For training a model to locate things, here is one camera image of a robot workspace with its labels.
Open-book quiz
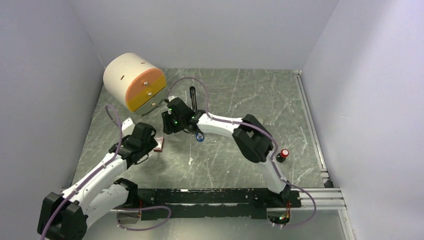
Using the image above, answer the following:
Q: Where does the round white orange drawer box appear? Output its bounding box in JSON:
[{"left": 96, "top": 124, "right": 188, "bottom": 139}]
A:
[{"left": 103, "top": 52, "right": 168, "bottom": 115}]

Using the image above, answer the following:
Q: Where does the right side aluminium rail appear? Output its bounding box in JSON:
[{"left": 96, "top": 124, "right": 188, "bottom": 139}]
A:
[{"left": 293, "top": 70, "right": 334, "bottom": 188}]

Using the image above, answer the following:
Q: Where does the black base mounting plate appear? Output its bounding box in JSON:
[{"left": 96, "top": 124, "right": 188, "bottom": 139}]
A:
[{"left": 105, "top": 187, "right": 302, "bottom": 222}]

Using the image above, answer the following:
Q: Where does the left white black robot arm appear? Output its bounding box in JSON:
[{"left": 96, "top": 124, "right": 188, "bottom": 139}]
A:
[{"left": 37, "top": 122, "right": 158, "bottom": 240}]

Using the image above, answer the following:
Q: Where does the blue black stapler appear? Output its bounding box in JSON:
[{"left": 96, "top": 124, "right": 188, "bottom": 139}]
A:
[{"left": 189, "top": 86, "right": 205, "bottom": 142}]

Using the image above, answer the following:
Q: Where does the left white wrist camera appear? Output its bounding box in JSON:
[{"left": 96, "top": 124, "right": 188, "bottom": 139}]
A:
[{"left": 121, "top": 117, "right": 135, "bottom": 137}]

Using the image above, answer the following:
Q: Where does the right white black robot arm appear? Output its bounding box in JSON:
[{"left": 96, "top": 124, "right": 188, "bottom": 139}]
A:
[{"left": 161, "top": 96, "right": 291, "bottom": 207}]

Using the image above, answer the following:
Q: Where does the red staples box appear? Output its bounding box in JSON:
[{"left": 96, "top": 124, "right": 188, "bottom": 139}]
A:
[{"left": 153, "top": 136, "right": 164, "bottom": 153}]

